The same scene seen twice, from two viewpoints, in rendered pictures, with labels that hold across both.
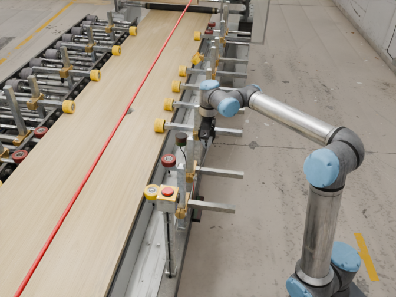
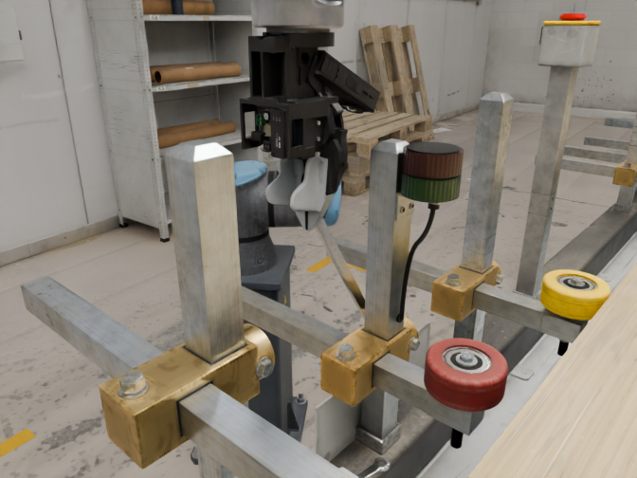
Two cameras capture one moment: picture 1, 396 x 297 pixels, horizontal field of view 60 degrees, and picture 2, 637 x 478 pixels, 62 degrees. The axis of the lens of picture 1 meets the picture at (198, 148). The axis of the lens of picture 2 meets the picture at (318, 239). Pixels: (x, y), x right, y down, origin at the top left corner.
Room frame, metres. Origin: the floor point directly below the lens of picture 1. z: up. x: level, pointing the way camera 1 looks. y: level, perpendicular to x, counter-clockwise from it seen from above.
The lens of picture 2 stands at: (1.89, 0.29, 1.22)
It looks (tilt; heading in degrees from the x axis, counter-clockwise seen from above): 22 degrees down; 214
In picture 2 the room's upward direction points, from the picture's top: straight up
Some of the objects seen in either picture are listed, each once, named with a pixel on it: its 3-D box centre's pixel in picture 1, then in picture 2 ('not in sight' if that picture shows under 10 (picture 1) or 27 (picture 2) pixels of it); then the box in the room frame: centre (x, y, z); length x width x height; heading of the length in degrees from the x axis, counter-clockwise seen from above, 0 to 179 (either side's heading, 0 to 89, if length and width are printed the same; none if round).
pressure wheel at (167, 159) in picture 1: (168, 165); (461, 401); (1.44, 0.16, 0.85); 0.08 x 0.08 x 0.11
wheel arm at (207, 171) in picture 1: (204, 171); (318, 340); (1.41, -0.04, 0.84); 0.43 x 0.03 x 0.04; 83
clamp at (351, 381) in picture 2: (190, 171); (373, 355); (1.41, 0.04, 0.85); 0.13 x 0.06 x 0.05; 173
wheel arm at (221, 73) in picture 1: (214, 72); not in sight; (2.41, -0.11, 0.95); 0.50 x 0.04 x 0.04; 83
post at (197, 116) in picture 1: (197, 139); (221, 413); (1.63, 0.01, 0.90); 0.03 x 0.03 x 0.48; 83
